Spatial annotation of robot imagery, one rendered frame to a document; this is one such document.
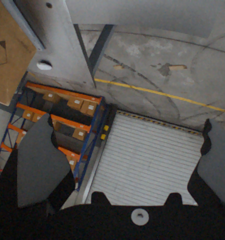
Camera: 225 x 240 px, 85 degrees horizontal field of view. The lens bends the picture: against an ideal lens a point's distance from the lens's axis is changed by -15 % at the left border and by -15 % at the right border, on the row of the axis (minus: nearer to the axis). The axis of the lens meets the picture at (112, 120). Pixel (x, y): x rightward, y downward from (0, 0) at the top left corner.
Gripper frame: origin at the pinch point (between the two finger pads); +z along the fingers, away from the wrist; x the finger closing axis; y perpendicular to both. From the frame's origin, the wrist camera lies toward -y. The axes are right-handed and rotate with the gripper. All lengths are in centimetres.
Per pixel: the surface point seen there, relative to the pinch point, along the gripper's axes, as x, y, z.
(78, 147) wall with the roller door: -120, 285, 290
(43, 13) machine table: -24.8, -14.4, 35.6
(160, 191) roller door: 108, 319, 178
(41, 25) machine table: -29, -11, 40
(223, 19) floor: 78, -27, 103
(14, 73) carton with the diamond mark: -41, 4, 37
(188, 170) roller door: 177, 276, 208
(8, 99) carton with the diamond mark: -44, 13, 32
